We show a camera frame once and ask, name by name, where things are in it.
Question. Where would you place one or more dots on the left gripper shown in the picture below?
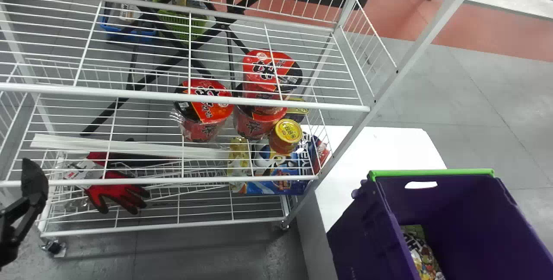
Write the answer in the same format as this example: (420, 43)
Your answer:
(9, 232)

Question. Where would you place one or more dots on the red pair of gloves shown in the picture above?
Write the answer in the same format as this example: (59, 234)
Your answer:
(116, 193)

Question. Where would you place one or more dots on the blue basket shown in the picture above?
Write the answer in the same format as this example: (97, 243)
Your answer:
(129, 29)

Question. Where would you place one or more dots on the red noodle cup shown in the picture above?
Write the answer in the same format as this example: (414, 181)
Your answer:
(255, 124)
(206, 106)
(264, 69)

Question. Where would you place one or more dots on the yellow snack packet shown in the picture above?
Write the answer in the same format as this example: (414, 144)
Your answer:
(238, 155)

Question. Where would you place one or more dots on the green basket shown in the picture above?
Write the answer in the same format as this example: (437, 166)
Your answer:
(181, 23)

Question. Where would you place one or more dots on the blue snack packet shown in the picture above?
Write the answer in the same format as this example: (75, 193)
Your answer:
(281, 182)

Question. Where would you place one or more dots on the yellow can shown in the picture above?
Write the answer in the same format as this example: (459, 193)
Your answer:
(287, 132)

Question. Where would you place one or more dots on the white slab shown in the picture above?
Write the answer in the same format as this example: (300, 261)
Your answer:
(389, 154)

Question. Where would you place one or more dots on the colourful snack packet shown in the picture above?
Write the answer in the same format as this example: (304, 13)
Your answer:
(421, 254)

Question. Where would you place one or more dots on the purple crate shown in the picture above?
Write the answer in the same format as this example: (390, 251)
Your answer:
(475, 228)

